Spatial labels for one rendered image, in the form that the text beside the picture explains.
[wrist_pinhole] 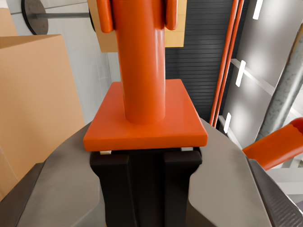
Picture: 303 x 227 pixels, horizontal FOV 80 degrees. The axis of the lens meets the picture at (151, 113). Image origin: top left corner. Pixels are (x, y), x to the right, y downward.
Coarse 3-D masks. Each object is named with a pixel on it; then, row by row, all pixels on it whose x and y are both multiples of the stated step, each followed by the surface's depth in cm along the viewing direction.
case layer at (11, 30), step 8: (0, 0) 73; (0, 8) 72; (8, 8) 76; (0, 16) 72; (8, 16) 76; (0, 24) 72; (8, 24) 76; (0, 32) 72; (8, 32) 76; (16, 32) 81
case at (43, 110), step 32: (0, 64) 16; (32, 64) 20; (64, 64) 28; (0, 96) 16; (32, 96) 20; (64, 96) 28; (0, 128) 16; (32, 128) 20; (64, 128) 27; (0, 160) 16; (32, 160) 20; (0, 192) 15
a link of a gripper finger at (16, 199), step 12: (36, 168) 8; (24, 180) 8; (36, 180) 8; (12, 192) 7; (24, 192) 7; (0, 204) 7; (12, 204) 7; (24, 204) 7; (0, 216) 6; (12, 216) 6
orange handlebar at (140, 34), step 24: (96, 0) 7; (120, 0) 7; (144, 0) 7; (168, 0) 7; (120, 24) 7; (144, 24) 7; (168, 24) 7; (120, 48) 8; (144, 48) 7; (120, 72) 9; (144, 72) 8; (144, 96) 8; (144, 120) 9
